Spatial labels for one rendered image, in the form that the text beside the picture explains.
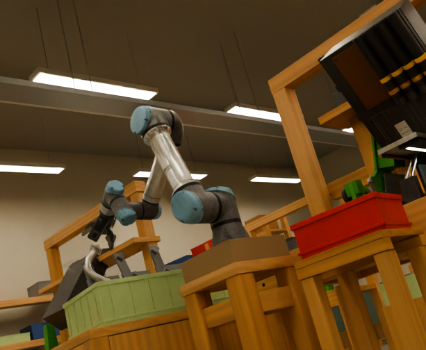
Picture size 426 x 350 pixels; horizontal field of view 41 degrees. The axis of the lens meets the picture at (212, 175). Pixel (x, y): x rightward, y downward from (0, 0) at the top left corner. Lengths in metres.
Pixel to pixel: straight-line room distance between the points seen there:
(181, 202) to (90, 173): 8.54
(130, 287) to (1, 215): 7.19
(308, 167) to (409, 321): 1.47
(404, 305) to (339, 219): 0.32
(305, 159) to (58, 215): 7.21
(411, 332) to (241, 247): 0.61
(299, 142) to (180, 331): 1.24
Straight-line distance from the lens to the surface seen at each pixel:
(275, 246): 2.06
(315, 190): 2.99
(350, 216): 1.81
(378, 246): 1.72
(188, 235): 11.35
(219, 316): 2.00
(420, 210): 2.03
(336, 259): 1.80
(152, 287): 2.35
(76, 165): 10.42
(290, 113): 3.12
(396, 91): 2.19
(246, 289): 1.88
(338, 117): 2.82
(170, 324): 2.35
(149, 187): 2.39
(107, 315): 2.25
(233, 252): 1.92
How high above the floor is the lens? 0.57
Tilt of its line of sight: 17 degrees up
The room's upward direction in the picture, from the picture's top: 15 degrees counter-clockwise
